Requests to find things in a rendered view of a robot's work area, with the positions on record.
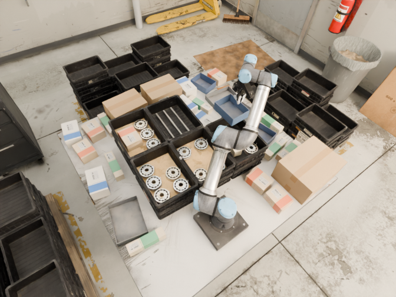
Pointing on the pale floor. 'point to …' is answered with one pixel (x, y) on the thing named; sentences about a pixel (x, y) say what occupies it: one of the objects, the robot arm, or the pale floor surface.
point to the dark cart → (15, 137)
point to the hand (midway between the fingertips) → (239, 103)
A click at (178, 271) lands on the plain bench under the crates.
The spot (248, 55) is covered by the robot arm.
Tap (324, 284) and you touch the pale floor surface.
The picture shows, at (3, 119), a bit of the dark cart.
